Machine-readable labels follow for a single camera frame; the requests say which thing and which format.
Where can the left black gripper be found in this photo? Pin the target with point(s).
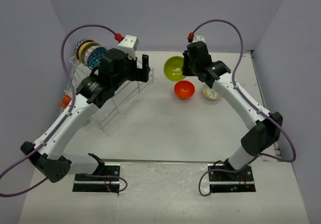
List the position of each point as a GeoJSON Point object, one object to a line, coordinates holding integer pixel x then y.
{"type": "Point", "coordinates": [141, 74]}

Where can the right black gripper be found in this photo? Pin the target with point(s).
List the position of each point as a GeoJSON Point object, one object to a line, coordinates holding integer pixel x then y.
{"type": "Point", "coordinates": [185, 71]}

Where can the lime green bowl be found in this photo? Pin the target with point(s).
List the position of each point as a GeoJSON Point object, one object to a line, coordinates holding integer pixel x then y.
{"type": "Point", "coordinates": [173, 68]}

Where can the orange plastic bowl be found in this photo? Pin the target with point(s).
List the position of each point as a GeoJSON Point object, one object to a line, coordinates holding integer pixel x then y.
{"type": "Point", "coordinates": [184, 89]}

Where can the cream floral patterned bowl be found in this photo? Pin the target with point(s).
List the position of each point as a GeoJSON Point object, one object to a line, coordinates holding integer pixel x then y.
{"type": "Point", "coordinates": [210, 93]}

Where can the blue triangle patterned bowl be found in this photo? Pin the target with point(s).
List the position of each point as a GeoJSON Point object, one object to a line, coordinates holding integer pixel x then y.
{"type": "Point", "coordinates": [94, 58]}

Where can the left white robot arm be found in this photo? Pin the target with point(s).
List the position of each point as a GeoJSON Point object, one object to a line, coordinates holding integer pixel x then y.
{"type": "Point", "coordinates": [46, 152]}

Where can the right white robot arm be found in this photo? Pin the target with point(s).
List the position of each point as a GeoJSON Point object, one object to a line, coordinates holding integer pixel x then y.
{"type": "Point", "coordinates": [262, 133]}

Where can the blue zigzag patterned bowl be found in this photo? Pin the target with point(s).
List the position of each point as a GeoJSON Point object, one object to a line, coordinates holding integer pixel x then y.
{"type": "Point", "coordinates": [78, 44]}

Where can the orange plastic utensil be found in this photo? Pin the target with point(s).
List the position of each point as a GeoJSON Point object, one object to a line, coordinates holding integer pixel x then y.
{"type": "Point", "coordinates": [65, 101]}

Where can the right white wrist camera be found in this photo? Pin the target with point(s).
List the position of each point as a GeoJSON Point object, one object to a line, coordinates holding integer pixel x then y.
{"type": "Point", "coordinates": [197, 38]}

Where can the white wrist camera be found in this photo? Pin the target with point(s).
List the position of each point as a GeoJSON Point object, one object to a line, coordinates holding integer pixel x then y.
{"type": "Point", "coordinates": [197, 38]}
{"type": "Point", "coordinates": [129, 46]}

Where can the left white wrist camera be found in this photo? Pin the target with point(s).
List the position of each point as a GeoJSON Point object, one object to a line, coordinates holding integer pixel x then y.
{"type": "Point", "coordinates": [129, 46]}

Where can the white wire dish rack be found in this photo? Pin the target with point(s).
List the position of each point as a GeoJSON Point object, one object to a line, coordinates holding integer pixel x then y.
{"type": "Point", "coordinates": [117, 104]}

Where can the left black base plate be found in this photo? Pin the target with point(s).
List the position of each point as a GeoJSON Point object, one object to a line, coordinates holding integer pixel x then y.
{"type": "Point", "coordinates": [109, 184]}

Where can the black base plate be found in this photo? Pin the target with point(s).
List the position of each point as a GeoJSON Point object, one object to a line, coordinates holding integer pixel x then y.
{"type": "Point", "coordinates": [109, 184]}
{"type": "Point", "coordinates": [221, 182]}

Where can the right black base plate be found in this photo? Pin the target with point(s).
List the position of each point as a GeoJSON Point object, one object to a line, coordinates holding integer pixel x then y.
{"type": "Point", "coordinates": [221, 182]}

